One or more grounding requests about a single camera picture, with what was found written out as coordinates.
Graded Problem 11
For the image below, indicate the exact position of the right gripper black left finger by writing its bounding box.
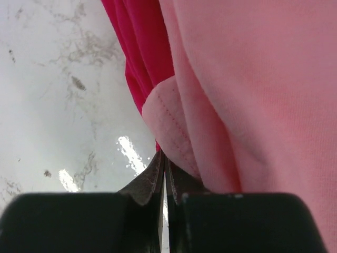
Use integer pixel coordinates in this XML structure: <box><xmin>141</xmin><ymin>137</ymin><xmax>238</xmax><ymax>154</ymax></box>
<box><xmin>119</xmin><ymin>151</ymin><xmax>163</xmax><ymax>252</ymax></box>

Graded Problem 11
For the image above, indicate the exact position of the crimson folded t shirt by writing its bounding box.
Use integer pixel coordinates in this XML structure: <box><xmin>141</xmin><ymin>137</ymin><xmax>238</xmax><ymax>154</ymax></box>
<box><xmin>102</xmin><ymin>1</ymin><xmax>178</xmax><ymax>152</ymax></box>

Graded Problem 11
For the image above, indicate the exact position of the light pink folded t shirt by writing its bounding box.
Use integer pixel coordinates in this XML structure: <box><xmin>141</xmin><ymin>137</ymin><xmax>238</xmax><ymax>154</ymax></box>
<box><xmin>142</xmin><ymin>1</ymin><xmax>336</xmax><ymax>252</ymax></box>

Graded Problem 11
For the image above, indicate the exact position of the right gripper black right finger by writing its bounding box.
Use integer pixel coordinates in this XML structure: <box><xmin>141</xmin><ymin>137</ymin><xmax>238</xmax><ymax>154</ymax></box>
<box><xmin>165</xmin><ymin>158</ymin><xmax>208</xmax><ymax>252</ymax></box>

